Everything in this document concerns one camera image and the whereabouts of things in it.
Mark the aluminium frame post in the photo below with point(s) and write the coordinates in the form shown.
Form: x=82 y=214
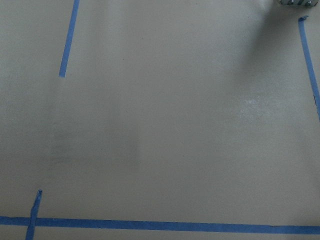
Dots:
x=306 y=3

